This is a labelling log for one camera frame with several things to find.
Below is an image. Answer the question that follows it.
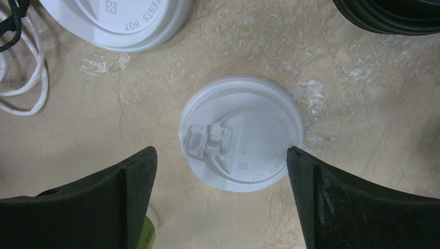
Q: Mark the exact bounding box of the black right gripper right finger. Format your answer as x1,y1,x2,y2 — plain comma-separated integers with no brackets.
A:
286,146,439,248

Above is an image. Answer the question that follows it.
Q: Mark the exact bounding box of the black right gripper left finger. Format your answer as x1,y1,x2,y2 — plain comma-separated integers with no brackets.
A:
1,146,157,248

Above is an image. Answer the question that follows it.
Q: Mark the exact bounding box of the green takeout paper cup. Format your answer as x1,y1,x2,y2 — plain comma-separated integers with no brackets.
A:
137,205,159,249

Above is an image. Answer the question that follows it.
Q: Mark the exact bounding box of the single white coffee lid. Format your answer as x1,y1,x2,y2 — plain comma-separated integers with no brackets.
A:
178,75,304,192

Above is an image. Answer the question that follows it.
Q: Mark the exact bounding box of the white lid stack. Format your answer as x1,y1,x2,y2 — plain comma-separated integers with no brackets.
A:
41,0,192,53

